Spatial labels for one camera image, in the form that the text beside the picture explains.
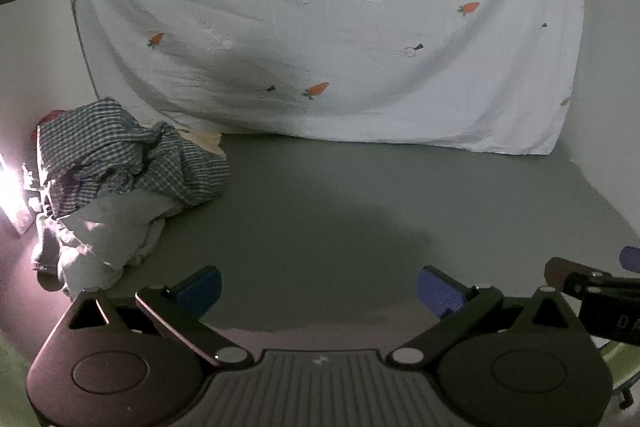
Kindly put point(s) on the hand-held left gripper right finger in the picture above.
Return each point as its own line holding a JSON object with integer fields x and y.
{"x": 440, "y": 291}

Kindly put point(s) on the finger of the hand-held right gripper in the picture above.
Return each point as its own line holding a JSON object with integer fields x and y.
{"x": 556, "y": 271}
{"x": 631, "y": 259}

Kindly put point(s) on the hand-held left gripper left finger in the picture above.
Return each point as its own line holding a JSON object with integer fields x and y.
{"x": 202, "y": 289}

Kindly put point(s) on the checked shirt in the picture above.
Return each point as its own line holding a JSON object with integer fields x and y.
{"x": 135, "y": 157}

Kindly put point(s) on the black metal leg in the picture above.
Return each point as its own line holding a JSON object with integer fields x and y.
{"x": 626, "y": 399}

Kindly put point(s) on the light grey garment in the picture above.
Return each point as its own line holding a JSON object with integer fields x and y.
{"x": 115, "y": 227}

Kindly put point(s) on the pale yellow cloth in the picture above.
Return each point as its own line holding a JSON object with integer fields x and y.
{"x": 207, "y": 141}

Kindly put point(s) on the red cloth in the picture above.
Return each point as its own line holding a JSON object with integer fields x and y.
{"x": 50, "y": 118}

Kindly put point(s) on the white pillow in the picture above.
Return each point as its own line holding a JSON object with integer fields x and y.
{"x": 40, "y": 57}

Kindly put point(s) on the white carrot-print sheet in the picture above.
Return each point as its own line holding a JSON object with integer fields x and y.
{"x": 325, "y": 17}

